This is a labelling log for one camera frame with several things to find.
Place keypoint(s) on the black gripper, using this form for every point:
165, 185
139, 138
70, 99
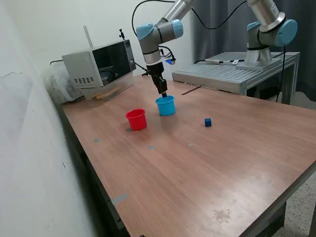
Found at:
155, 70

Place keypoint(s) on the blue cube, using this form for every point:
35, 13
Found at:
208, 122

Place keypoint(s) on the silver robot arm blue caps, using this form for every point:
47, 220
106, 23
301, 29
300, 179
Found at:
150, 39

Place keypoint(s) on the blue plastic cup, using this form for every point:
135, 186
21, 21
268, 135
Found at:
166, 108

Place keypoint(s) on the brown wooden strip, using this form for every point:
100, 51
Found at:
190, 90

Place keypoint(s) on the clear plastic box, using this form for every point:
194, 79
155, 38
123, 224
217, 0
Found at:
126, 82

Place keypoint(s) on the red plastic cup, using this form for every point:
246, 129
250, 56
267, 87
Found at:
135, 122

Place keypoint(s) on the aluminium profile robot stand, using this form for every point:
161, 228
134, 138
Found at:
222, 74

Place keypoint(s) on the light wooden stick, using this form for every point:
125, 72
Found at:
96, 97

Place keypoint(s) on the silver microwave oven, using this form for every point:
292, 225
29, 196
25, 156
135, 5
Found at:
98, 64

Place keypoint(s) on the white warning tag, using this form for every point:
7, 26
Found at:
236, 61

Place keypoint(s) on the white metal rod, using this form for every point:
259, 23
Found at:
88, 35

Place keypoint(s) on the aluminium base mounting plate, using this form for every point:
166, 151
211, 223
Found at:
247, 67

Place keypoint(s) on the clear plastic bag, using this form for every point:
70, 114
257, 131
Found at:
56, 84

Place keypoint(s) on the grey tape strip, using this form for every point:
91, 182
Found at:
119, 199

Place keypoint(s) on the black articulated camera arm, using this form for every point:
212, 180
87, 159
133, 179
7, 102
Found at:
145, 72

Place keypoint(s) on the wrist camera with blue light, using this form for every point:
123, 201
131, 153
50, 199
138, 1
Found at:
170, 60

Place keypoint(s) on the small black tripod mount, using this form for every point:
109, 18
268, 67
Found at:
121, 34

